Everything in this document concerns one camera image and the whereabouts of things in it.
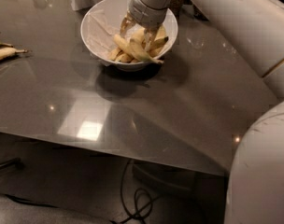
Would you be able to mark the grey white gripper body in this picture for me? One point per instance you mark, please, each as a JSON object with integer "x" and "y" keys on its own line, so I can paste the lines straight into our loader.
{"x": 147, "y": 14}

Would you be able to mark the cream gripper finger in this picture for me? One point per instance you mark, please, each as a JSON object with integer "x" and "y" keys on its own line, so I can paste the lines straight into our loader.
{"x": 127, "y": 23}
{"x": 150, "y": 35}

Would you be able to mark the large front yellow banana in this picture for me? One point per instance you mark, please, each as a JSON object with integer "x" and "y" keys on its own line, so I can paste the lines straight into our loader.
{"x": 137, "y": 43}

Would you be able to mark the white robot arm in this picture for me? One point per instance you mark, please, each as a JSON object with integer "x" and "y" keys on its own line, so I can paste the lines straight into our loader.
{"x": 255, "y": 193}

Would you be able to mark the yellow banana right side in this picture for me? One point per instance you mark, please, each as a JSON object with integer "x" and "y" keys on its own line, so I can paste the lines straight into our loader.
{"x": 158, "y": 43}

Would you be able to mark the upright yellow banana back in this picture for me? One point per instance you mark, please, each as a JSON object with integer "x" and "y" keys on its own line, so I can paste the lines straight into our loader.
{"x": 161, "y": 33}

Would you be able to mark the white ceramic bowl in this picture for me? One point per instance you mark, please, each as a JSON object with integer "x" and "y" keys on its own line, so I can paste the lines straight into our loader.
{"x": 115, "y": 10}

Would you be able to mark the long yellow banana underneath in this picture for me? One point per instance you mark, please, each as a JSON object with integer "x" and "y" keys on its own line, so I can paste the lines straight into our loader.
{"x": 123, "y": 44}

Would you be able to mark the white napkin in bowl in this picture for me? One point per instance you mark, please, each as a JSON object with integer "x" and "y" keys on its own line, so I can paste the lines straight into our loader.
{"x": 98, "y": 33}

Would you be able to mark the small banana bowl bottom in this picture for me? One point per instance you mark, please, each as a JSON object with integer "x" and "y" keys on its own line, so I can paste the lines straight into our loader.
{"x": 121, "y": 56}

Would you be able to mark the yellow banana on table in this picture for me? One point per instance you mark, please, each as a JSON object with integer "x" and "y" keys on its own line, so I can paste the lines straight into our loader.
{"x": 9, "y": 52}

